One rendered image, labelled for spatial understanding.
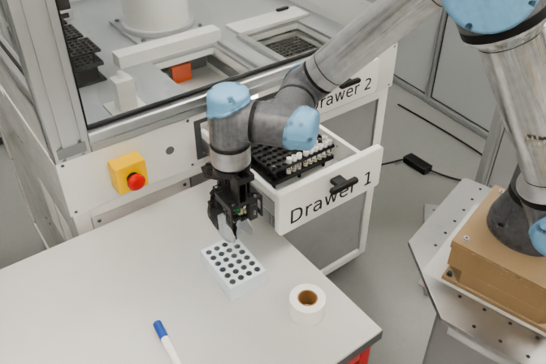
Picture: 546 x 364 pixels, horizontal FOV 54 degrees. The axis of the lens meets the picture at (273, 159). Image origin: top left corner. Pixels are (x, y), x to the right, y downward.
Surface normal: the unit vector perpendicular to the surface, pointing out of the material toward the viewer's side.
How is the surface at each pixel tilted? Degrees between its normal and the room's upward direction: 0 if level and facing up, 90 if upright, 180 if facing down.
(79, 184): 90
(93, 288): 0
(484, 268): 90
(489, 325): 0
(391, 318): 0
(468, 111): 90
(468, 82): 90
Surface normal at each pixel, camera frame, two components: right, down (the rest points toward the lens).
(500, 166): -0.22, 0.58
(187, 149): 0.59, 0.48
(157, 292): 0.00, -0.81
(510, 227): -0.78, 0.07
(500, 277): -0.63, 0.46
